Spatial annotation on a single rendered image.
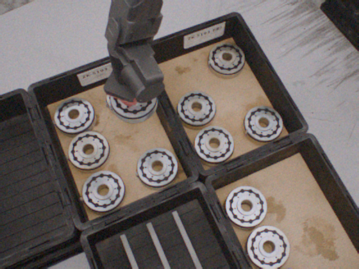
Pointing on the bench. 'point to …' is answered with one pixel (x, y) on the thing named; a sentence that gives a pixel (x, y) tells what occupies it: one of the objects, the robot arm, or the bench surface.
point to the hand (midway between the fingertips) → (132, 94)
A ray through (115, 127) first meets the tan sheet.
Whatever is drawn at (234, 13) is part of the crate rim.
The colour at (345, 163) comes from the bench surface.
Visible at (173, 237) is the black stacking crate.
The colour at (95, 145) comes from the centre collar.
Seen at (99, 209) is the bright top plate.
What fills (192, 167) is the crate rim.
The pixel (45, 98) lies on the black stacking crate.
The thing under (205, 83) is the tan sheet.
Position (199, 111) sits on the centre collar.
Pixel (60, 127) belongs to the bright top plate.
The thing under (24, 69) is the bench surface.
